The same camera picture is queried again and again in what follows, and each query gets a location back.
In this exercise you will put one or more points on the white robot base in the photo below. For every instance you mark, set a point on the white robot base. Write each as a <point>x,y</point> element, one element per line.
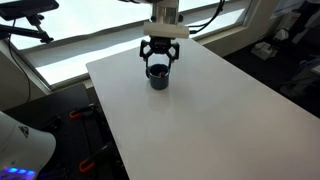
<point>23,146</point>

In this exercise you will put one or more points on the dark blue ceramic mug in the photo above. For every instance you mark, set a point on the dark blue ceramic mug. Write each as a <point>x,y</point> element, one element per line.
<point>159,83</point>

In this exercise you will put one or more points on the black robot stand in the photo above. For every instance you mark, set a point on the black robot stand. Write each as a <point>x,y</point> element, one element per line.
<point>66,140</point>

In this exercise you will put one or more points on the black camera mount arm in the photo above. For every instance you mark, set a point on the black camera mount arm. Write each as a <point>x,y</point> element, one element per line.
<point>23,31</point>

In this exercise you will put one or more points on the black exterior camera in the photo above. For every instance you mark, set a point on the black exterior camera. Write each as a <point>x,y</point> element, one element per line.
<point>26,7</point>

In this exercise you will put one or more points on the grey blue floor item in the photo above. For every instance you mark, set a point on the grey blue floor item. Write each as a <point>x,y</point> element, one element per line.
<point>305,78</point>

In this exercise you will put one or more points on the grey window frame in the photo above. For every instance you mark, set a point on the grey window frame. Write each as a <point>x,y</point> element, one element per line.
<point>100,38</point>

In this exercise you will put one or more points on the orange black clamp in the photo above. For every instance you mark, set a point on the orange black clamp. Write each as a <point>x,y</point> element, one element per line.
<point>90,161</point>
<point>80,113</point>

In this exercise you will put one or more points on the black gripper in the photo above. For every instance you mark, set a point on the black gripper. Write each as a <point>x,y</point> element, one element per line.
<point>161,45</point>

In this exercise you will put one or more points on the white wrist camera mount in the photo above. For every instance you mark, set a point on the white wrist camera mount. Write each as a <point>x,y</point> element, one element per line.
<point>165,30</point>

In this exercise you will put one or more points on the white floor device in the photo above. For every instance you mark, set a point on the white floor device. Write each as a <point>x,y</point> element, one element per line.
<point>264,50</point>

